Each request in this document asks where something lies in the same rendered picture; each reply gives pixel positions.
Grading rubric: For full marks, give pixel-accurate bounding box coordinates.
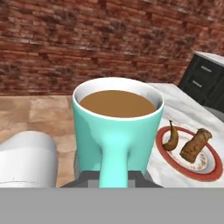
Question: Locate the brown rolled pastry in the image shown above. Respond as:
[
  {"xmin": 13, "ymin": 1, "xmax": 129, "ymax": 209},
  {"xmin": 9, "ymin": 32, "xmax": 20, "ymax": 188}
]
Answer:
[{"xmin": 179, "ymin": 128, "xmax": 214, "ymax": 165}]

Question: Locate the white rounded cylinder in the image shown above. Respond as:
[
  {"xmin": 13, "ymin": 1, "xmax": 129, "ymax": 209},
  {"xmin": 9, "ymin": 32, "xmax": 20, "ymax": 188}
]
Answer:
[{"xmin": 0, "ymin": 130, "xmax": 59, "ymax": 189}]

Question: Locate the red rimmed white plate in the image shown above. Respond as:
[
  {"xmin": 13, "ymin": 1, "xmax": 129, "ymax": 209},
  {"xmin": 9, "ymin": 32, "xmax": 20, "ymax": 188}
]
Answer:
[{"xmin": 155, "ymin": 125, "xmax": 224, "ymax": 183}]

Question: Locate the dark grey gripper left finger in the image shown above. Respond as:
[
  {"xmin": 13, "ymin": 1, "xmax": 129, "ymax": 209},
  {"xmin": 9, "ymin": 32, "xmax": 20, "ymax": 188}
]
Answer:
[{"xmin": 60, "ymin": 170, "xmax": 102, "ymax": 189}]

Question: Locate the turquoise mug of coffee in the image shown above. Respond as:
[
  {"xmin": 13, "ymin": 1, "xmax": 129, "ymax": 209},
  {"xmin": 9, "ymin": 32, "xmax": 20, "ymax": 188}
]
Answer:
[{"xmin": 72, "ymin": 76, "xmax": 165, "ymax": 189}]

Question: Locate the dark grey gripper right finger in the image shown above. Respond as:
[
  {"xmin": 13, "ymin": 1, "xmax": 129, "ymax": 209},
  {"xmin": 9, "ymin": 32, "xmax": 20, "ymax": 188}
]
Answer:
[{"xmin": 126, "ymin": 170, "xmax": 164, "ymax": 189}]

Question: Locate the brown banana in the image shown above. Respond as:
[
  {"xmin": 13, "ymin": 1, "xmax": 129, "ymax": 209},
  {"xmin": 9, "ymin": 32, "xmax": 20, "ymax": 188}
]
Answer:
[{"xmin": 162, "ymin": 119, "xmax": 179, "ymax": 152}]

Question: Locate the black drawer cabinet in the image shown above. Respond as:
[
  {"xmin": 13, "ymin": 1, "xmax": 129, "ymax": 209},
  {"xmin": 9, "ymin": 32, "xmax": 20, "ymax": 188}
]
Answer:
[{"xmin": 178, "ymin": 51, "xmax": 224, "ymax": 114}]

